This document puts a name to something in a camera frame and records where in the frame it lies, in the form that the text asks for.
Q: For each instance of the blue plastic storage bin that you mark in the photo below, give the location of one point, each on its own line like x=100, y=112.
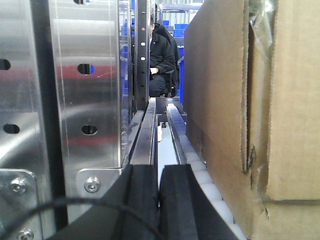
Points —
x=179, y=30

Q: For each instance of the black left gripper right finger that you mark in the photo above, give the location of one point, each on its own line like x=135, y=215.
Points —
x=185, y=211

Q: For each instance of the person in black jacket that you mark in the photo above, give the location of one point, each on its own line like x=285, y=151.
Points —
x=163, y=62

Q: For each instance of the silver metal shelf upright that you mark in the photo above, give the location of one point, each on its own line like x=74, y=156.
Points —
x=63, y=105

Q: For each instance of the white roller track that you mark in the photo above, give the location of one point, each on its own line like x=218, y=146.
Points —
x=186, y=154

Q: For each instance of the black perforated shelf post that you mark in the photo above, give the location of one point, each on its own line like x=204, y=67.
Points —
x=142, y=52

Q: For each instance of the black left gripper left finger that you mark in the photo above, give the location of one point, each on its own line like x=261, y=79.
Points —
x=134, y=215

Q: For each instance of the metal shelf side rail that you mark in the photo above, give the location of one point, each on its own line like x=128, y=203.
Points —
x=144, y=136

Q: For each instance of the brown cardboard carton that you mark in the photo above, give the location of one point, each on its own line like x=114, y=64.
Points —
x=252, y=96

